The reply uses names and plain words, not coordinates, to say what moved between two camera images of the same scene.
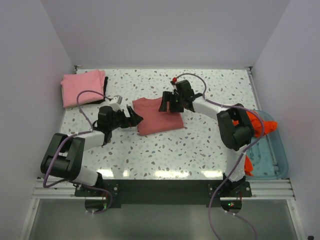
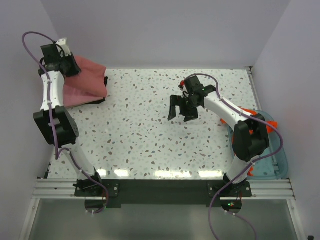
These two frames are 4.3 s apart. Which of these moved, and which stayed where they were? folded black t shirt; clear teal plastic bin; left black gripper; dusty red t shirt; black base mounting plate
Moved: left black gripper; dusty red t shirt
Stayed: folded black t shirt; clear teal plastic bin; black base mounting plate
